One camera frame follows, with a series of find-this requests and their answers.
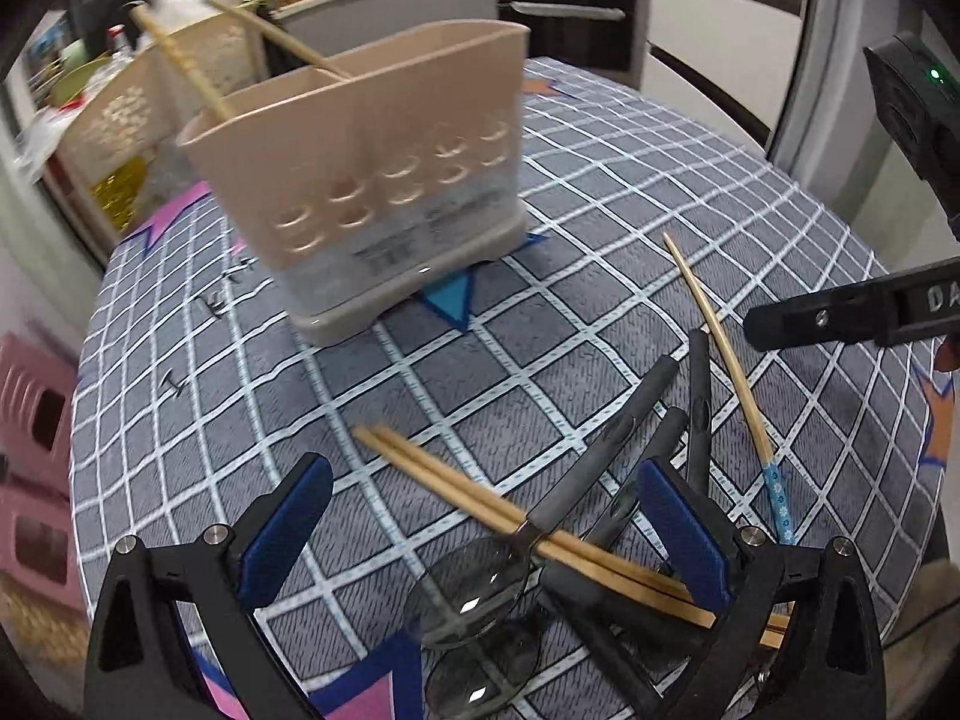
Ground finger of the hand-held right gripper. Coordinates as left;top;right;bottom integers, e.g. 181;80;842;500
742;276;891;351

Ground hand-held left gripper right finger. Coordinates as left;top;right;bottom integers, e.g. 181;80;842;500
636;459;887;720

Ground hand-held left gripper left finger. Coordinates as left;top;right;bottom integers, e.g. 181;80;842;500
84;454;335;720

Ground bamboo chopstick blue patterned end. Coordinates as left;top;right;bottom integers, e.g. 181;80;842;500
663;233;797;547

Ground dark grey handled utensil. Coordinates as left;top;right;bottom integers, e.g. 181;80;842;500
538;561;670;719
687;328;715;492

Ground beige plastic utensil holder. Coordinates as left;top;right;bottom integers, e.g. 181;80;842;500
176;19;537;347

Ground grey checked tablecloth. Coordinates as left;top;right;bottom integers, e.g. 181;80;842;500
71;56;960;720

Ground pink plastic stool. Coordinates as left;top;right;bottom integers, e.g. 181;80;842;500
0;332;77;482
0;478;85;617

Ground black built-in oven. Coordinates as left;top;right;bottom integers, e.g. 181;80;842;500
495;0;652;92

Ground yellow oil bottle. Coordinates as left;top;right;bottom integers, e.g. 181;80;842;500
92;156;153;235

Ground beige basket storage rack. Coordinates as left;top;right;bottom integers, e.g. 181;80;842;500
58;11;267;237

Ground clear plastic bag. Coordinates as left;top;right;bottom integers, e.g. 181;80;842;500
13;101;80;182

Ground ridged bamboo chopstick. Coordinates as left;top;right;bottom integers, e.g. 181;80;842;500
129;4;235;123

